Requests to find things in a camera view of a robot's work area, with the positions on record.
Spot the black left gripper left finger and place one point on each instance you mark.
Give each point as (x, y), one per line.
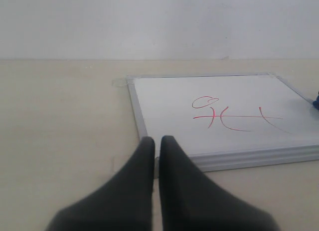
(124, 203)

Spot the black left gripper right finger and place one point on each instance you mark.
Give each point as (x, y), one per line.
(190, 201)

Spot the blue cloth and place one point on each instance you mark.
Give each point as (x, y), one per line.
(316, 103)

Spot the white board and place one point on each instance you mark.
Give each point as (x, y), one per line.
(225, 122)

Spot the clear tape back left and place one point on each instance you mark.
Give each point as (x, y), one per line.
(122, 82)

